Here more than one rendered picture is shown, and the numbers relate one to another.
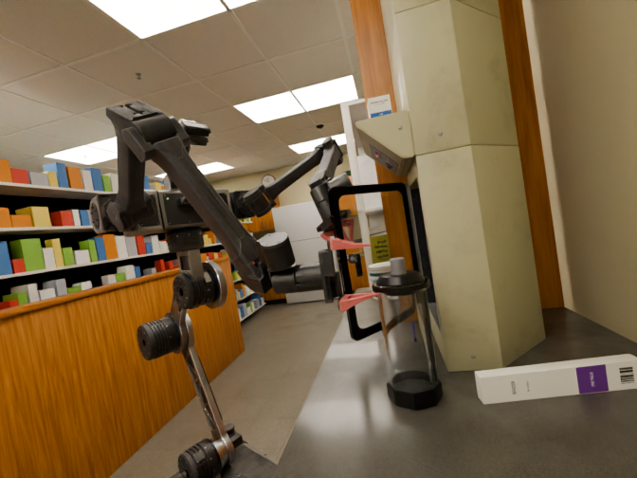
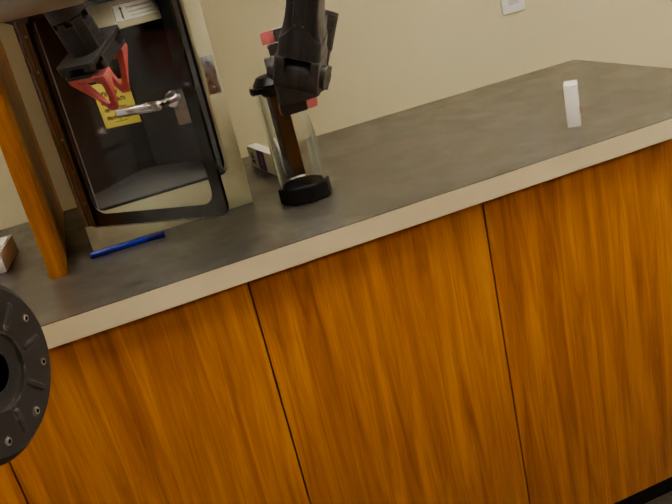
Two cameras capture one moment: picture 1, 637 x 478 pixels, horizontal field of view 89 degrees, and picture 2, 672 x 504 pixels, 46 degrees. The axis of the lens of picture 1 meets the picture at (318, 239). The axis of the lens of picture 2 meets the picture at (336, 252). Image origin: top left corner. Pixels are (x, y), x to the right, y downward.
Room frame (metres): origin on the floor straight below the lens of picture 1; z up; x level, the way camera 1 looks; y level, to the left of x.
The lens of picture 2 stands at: (1.26, 1.17, 1.37)
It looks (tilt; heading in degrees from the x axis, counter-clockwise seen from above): 21 degrees down; 243
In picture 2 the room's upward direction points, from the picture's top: 13 degrees counter-clockwise
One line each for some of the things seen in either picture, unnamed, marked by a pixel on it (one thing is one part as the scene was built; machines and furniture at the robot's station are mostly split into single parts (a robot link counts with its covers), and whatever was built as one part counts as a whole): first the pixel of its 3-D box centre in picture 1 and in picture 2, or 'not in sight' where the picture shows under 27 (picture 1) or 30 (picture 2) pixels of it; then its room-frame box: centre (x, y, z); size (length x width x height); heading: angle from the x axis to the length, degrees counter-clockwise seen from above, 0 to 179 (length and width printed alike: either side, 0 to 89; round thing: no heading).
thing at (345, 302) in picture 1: (353, 289); (291, 89); (0.64, -0.05, 1.16); 0.09 x 0.07 x 0.07; 78
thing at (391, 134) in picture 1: (385, 153); not in sight; (0.86, -0.21, 1.46); 0.32 x 0.12 x 0.10; 168
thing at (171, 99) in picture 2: not in sight; (146, 106); (0.88, -0.09, 1.20); 0.10 x 0.05 x 0.03; 127
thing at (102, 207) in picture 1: (118, 211); not in sight; (1.03, 0.62, 1.45); 0.09 x 0.08 x 0.12; 137
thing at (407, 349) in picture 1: (407, 335); (291, 137); (0.62, -0.14, 1.06); 0.11 x 0.11 x 0.21
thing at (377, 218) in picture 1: (380, 255); (122, 112); (0.90, -0.17, 1.19); 0.30 x 0.01 x 0.40; 127
